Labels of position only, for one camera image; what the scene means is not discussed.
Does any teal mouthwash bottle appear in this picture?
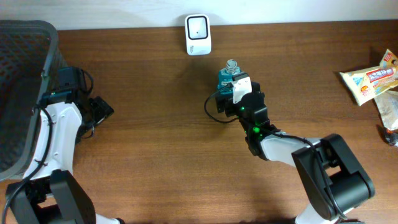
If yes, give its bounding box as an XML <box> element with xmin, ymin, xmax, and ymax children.
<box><xmin>217</xmin><ymin>59</ymin><xmax>241</xmax><ymax>95</ymax></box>

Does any yellow snack bag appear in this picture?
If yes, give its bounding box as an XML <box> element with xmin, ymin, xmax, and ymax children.
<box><xmin>340</xmin><ymin>49</ymin><xmax>397</xmax><ymax>106</ymax></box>

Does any silver triangular snack packet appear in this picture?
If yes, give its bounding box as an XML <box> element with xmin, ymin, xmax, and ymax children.
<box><xmin>384</xmin><ymin>128</ymin><xmax>397</xmax><ymax>147</ymax></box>

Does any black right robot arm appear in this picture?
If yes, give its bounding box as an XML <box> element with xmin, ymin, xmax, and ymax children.
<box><xmin>212</xmin><ymin>80</ymin><xmax>376</xmax><ymax>223</ymax></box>

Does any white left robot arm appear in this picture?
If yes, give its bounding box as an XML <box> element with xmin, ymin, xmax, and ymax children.
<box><xmin>1</xmin><ymin>67</ymin><xmax>123</xmax><ymax>224</ymax></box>

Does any white barcode scanner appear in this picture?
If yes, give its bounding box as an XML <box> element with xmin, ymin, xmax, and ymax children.
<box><xmin>185</xmin><ymin>14</ymin><xmax>211</xmax><ymax>56</ymax></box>

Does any grey plastic lattice basket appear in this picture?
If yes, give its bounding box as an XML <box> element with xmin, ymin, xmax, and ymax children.
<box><xmin>1</xmin><ymin>20</ymin><xmax>67</xmax><ymax>180</ymax></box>

